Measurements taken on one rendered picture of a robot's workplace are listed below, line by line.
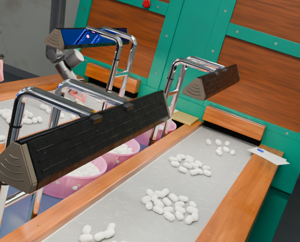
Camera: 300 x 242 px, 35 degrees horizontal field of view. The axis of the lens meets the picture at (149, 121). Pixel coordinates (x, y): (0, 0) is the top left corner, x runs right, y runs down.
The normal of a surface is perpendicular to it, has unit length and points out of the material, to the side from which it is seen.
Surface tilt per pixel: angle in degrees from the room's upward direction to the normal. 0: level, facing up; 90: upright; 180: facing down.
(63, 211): 0
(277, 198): 90
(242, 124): 90
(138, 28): 90
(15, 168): 90
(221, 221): 0
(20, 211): 0
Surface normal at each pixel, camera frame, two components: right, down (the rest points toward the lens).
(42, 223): 0.26, -0.92
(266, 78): -0.36, 0.18
